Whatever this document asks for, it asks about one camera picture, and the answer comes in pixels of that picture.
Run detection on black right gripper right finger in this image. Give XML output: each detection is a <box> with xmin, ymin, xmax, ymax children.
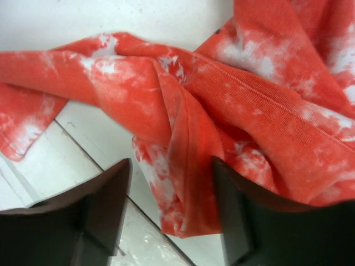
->
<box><xmin>212</xmin><ymin>157</ymin><xmax>354</xmax><ymax>265</ymax></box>

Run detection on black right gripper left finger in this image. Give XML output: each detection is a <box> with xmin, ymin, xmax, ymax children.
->
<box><xmin>1</xmin><ymin>158</ymin><xmax>131</xmax><ymax>265</ymax></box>

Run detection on orange tie-dye trousers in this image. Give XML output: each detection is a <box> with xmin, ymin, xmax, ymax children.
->
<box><xmin>1</xmin><ymin>1</ymin><xmax>354</xmax><ymax>238</ymax></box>

